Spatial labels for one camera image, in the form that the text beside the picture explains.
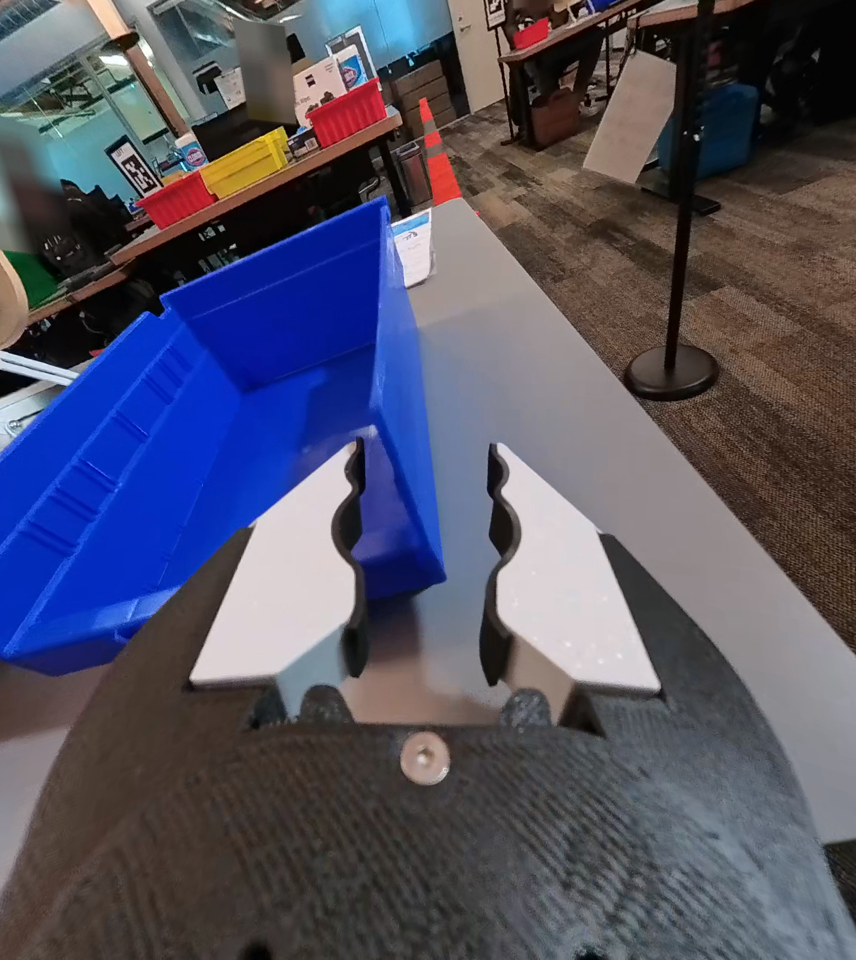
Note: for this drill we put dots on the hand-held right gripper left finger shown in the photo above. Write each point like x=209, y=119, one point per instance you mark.
x=278, y=600

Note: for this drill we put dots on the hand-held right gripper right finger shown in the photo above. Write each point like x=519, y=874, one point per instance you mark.
x=578, y=600

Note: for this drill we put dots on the blue plastic bin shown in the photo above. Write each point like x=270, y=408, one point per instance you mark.
x=285, y=352

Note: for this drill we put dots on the grey desk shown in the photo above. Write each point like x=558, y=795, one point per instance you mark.
x=548, y=360

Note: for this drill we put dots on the printed paper sheet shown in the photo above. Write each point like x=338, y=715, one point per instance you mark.
x=414, y=251

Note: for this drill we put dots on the green board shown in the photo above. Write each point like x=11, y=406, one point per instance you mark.
x=30, y=281

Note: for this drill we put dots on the red storage bin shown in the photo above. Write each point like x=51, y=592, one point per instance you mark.
x=177, y=202
x=349, y=116

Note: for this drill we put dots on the black backpack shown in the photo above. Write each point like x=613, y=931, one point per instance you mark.
x=83, y=232

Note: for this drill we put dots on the wooden-top table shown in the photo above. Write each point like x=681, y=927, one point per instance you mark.
x=300, y=169

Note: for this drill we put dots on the yellow storage bin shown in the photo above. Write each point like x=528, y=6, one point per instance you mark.
x=244, y=169

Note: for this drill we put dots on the silver trash can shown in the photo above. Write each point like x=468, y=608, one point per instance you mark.
x=413, y=176

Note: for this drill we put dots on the white wipes tub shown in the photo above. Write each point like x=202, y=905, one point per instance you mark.
x=192, y=157

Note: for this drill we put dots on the orange traffic cone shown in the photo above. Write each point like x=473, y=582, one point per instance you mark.
x=439, y=169

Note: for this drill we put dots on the black white marker tag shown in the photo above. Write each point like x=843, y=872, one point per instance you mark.
x=135, y=169

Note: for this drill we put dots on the brown bag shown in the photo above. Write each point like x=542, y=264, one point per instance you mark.
x=555, y=120

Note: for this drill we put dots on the leaning white board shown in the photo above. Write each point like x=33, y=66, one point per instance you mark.
x=630, y=120

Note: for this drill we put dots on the blue case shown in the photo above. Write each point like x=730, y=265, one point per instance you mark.
x=728, y=131

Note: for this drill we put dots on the white product box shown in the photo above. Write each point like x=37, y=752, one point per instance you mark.
x=323, y=79

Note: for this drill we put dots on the brown cardboard box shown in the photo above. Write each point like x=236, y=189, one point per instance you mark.
x=424, y=94

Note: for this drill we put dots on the small red bin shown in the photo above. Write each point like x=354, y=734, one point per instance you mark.
x=531, y=35

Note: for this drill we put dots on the black stanchion post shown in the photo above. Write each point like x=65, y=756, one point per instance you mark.
x=672, y=371

